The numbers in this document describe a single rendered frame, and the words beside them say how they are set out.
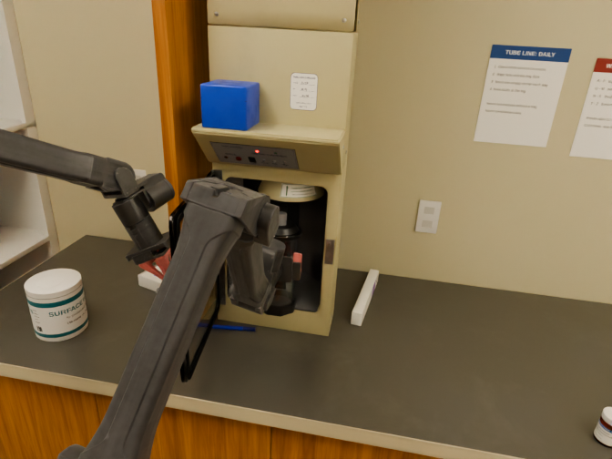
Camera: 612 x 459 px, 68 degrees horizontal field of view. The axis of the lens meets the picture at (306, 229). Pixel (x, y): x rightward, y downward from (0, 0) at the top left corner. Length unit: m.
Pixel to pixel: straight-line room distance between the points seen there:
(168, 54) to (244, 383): 0.75
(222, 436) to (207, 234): 0.78
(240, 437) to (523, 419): 0.65
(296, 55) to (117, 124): 0.89
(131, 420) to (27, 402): 0.93
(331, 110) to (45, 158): 0.57
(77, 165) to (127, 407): 0.52
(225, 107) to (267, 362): 0.63
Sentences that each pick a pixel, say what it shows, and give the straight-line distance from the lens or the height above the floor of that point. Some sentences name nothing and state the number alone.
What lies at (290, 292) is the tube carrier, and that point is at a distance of 1.20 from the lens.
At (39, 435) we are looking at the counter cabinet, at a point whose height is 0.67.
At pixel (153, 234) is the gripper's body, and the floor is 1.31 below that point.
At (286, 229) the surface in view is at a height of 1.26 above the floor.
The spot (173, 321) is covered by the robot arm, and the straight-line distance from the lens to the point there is 0.52.
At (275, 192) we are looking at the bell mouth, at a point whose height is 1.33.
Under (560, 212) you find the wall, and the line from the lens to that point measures 1.64.
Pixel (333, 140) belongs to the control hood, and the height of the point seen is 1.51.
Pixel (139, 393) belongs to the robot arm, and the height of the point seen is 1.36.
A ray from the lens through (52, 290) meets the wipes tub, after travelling 1.30.
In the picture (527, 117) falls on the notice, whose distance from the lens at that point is 1.53.
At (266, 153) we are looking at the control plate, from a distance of 1.02.
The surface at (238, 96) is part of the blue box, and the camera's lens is 0.98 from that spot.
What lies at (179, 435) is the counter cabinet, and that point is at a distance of 1.27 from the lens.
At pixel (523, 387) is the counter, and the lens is 1.29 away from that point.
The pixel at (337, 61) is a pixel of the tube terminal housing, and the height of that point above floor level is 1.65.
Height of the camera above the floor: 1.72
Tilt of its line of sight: 24 degrees down
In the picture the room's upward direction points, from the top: 3 degrees clockwise
